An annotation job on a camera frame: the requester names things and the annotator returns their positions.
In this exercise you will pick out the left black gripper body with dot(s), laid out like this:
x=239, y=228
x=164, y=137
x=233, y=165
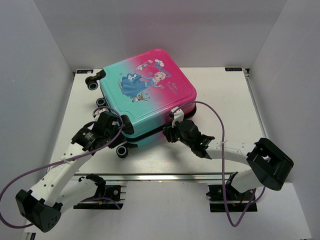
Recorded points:
x=111, y=134

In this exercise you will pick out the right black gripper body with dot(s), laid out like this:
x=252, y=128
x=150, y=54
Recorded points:
x=186, y=142

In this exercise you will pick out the pink hard-shell suitcase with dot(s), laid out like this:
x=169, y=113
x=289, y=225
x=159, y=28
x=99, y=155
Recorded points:
x=144, y=89

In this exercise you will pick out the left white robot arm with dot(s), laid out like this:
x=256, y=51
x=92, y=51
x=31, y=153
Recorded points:
x=45, y=202

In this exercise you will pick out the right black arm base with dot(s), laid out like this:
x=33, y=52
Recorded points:
x=236, y=201

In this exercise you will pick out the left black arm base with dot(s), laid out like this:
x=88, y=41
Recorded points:
x=113, y=199

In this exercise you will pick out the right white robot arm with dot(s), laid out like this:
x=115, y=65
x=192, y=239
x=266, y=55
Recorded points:
x=269, y=165

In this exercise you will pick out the blue label sticker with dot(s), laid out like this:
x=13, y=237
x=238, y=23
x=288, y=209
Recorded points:
x=233, y=69
x=84, y=71

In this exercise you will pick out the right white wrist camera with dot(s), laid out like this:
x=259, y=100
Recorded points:
x=177, y=116

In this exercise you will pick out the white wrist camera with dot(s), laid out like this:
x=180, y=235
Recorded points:
x=177, y=116
x=97, y=113

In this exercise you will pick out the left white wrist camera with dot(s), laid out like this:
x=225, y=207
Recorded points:
x=97, y=113

